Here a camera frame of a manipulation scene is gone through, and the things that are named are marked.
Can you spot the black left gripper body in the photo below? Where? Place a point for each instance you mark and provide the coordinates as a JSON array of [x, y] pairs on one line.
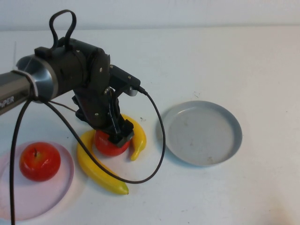
[[98, 110]]

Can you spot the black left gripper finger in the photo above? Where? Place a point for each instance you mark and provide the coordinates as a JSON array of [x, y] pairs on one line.
[[125, 140], [114, 138]]

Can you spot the red plastic apple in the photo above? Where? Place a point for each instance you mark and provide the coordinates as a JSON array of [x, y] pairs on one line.
[[105, 147], [39, 164]]

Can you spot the yellow plastic banana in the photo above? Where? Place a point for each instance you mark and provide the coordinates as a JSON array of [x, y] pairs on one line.
[[82, 161], [140, 138]]

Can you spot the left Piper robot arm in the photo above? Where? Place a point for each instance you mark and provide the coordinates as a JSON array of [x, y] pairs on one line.
[[65, 70]]

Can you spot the grey-blue round plate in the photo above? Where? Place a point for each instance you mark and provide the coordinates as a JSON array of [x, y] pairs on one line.
[[201, 136]]

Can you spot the pink round plate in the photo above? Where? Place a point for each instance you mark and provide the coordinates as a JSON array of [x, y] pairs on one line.
[[47, 194]]

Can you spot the white zip tie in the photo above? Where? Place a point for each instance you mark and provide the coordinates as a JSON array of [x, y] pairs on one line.
[[31, 80]]

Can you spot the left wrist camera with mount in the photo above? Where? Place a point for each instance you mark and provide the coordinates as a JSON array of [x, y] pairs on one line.
[[122, 77]]

